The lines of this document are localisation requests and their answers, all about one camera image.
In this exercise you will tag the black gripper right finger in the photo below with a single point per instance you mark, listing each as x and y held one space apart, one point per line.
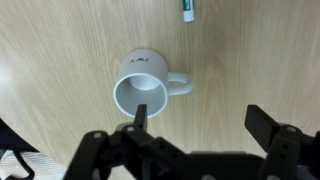
290 153

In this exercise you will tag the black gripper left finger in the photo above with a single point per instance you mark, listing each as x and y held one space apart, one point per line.
130 146

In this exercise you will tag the white ceramic mug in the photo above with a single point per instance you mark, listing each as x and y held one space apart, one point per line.
144 78

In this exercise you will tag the green whiteboard marker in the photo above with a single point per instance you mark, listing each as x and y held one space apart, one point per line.
188 10

